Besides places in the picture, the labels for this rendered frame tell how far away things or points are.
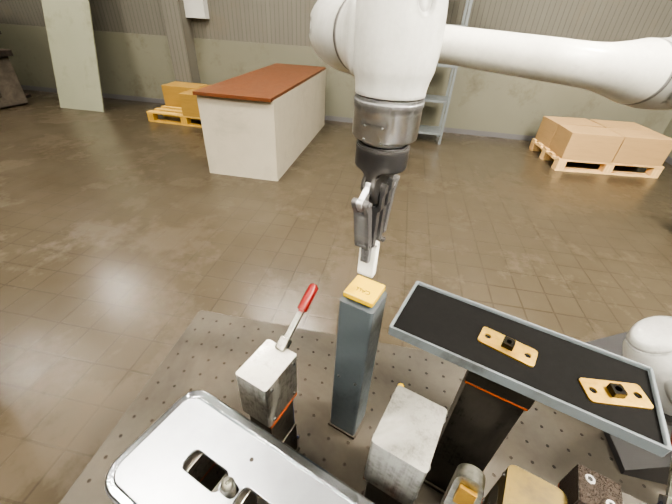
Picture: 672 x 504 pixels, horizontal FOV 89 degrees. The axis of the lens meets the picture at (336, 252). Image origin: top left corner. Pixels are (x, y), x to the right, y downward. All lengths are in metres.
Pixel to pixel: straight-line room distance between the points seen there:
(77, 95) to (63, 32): 0.91
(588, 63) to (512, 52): 0.11
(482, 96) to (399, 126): 5.90
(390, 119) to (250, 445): 0.53
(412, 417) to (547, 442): 0.64
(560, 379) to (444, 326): 0.17
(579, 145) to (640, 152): 0.77
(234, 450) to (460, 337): 0.40
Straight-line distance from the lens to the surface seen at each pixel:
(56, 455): 2.03
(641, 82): 0.76
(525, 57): 0.66
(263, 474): 0.62
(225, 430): 0.66
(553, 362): 0.63
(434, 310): 0.62
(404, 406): 0.55
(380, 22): 0.43
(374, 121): 0.45
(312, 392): 1.03
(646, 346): 1.01
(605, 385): 0.64
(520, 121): 6.57
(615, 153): 5.73
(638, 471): 1.19
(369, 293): 0.63
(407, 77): 0.44
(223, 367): 1.11
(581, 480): 0.61
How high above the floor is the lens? 1.58
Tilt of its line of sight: 35 degrees down
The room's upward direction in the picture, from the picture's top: 4 degrees clockwise
